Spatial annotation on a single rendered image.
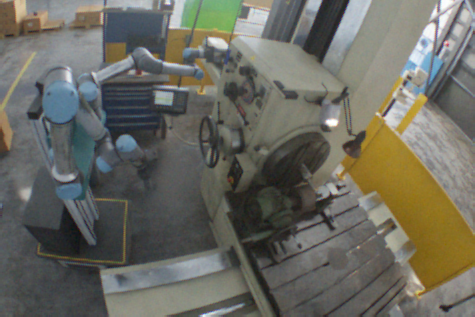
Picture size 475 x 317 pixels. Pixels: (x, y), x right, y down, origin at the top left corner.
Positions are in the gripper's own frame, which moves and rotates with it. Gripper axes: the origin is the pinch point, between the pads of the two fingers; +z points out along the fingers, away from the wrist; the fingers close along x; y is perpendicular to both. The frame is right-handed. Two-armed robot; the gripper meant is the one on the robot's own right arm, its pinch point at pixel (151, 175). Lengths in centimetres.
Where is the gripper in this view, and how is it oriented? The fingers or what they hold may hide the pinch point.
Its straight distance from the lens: 124.8
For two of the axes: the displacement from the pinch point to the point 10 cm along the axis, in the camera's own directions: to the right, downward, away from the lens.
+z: 0.9, 5.6, 8.3
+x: 2.8, 7.8, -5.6
